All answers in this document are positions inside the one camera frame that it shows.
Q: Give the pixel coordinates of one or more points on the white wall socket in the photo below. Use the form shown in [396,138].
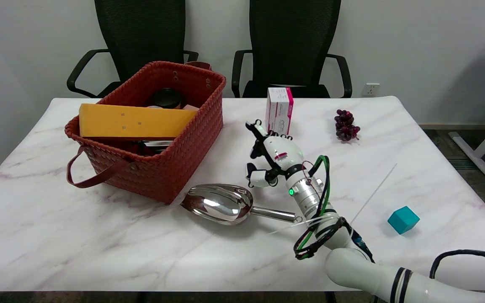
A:
[371,89]

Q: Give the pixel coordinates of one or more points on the white and pink paper box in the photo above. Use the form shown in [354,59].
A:
[279,107]

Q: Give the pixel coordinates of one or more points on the shiny metal scoop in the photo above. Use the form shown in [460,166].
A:
[219,204]

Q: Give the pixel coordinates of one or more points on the yellow flat box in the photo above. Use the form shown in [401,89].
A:
[133,121]

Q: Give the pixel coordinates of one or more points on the red woven basket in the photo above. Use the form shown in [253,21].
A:
[183,155]

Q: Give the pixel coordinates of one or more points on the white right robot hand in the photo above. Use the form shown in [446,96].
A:
[282,152]

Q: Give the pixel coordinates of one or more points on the purple grape bunch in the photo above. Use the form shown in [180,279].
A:
[345,125]

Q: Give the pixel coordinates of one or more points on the black round jar lid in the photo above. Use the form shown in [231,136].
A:
[166,98]

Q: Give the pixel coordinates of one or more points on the white desk frame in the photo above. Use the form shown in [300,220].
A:
[484,147]

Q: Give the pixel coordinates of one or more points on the teal cube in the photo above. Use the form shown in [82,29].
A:
[402,219]

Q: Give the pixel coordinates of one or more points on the black mesh office chair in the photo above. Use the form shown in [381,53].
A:
[295,38]
[141,33]

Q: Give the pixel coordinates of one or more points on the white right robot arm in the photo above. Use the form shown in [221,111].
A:
[364,273]

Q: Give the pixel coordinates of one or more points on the silver item in basket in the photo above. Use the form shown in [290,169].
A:
[158,145]

